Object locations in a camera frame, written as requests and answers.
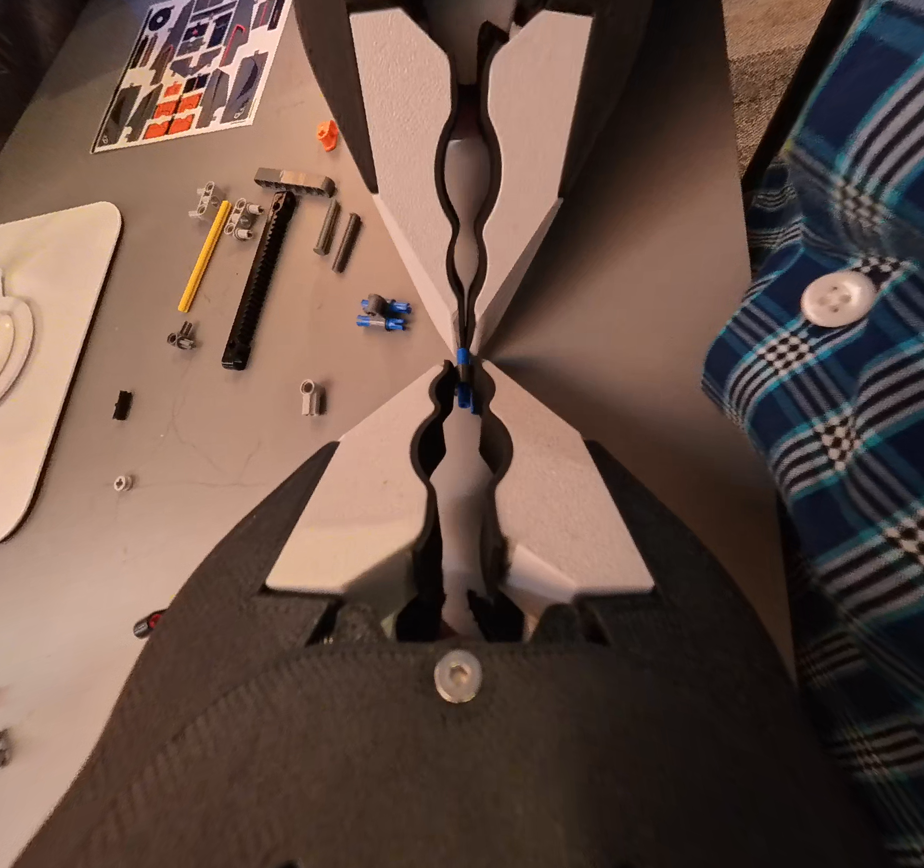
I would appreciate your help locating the grey connector with blue pins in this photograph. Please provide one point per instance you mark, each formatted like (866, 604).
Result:
(375, 302)
(468, 398)

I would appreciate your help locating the yellow lego axle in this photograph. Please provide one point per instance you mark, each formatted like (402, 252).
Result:
(204, 258)

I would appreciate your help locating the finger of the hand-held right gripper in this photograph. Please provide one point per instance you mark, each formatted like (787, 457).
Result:
(538, 124)
(401, 124)

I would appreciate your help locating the small black lego pin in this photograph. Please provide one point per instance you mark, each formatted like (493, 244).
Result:
(121, 404)

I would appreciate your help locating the lego sticker sheet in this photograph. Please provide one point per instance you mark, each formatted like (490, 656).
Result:
(202, 73)

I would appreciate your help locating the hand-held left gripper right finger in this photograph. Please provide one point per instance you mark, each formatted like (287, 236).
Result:
(577, 521)

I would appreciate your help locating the black metal leg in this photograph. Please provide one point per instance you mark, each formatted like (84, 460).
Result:
(808, 73)

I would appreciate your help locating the person in blue plaid shirt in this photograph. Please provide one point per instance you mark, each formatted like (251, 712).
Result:
(852, 377)

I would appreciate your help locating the lego car chassis assembly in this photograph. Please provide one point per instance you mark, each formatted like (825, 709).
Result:
(150, 624)

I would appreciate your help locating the white rounded base board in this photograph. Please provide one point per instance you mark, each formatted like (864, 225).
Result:
(65, 341)

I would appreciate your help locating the dark grey lego beam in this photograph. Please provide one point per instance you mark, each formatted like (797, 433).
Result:
(292, 180)

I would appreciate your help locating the orange lego connector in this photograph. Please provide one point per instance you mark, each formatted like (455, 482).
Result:
(328, 135)

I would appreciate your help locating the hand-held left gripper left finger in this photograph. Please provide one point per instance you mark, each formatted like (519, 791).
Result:
(346, 521)

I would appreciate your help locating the light grey double pin connector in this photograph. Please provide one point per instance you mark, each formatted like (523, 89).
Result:
(243, 219)
(206, 200)

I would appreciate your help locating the black lego gear rack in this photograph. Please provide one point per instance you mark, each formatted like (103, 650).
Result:
(256, 283)

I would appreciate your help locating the dark grey lego cross connector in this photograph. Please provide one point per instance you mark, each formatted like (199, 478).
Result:
(183, 336)

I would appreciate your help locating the light grey lego connector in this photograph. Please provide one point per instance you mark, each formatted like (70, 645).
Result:
(314, 398)

